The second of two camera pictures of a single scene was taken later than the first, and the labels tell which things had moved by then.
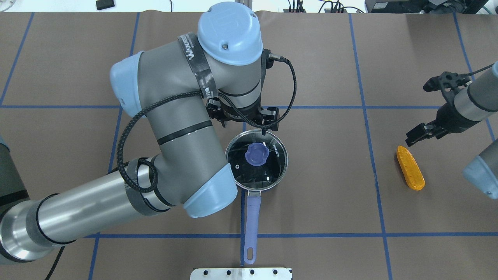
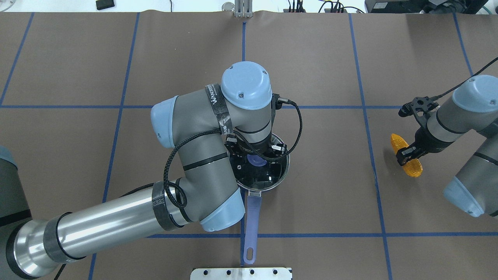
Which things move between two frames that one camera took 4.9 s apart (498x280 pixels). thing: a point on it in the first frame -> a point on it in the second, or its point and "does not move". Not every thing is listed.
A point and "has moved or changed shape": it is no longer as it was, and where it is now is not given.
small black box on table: x=102 y=4 does not move
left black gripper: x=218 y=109 -> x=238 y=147
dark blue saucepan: x=260 y=159 does not move
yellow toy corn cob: x=411 y=169 has moved or changed shape
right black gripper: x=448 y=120 -> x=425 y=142
